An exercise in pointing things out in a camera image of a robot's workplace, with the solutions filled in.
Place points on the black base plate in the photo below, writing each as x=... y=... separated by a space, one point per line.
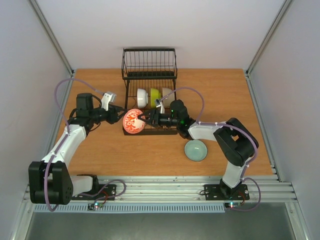
x=216 y=192
x=109 y=190

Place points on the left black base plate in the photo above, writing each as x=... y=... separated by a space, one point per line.
x=109 y=190

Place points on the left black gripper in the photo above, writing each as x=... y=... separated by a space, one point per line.
x=114 y=118

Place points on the cream beige bowl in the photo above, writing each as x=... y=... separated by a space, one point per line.
x=167 y=99

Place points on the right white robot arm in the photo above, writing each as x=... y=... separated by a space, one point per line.
x=237 y=144

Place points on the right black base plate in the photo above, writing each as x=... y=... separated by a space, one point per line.
x=216 y=192

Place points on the black wire dish rack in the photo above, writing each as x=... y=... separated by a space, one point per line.
x=146 y=68

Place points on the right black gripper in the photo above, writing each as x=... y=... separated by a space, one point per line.
x=154 y=119

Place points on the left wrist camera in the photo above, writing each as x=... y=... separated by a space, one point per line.
x=108 y=98

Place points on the right small circuit board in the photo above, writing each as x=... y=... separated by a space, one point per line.
x=232 y=205

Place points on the grey slotted cable duct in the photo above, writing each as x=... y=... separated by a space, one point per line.
x=143 y=208

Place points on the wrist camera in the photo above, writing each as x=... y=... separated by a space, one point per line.
x=160 y=106
x=108 y=98

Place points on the aluminium rail base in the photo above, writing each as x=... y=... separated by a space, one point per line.
x=185 y=189

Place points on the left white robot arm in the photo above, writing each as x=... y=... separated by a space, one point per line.
x=49 y=179

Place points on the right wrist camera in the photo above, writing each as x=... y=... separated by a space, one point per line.
x=160 y=106

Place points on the left small circuit board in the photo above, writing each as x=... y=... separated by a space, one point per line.
x=94 y=206

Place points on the pale teal bowl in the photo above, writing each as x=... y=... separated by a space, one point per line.
x=195 y=150

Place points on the orange patterned white bowl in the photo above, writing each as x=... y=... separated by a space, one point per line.
x=131 y=123

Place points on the lime green bowl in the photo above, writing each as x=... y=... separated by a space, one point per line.
x=154 y=94

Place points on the small circuit board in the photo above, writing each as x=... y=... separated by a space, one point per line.
x=94 y=206
x=232 y=205

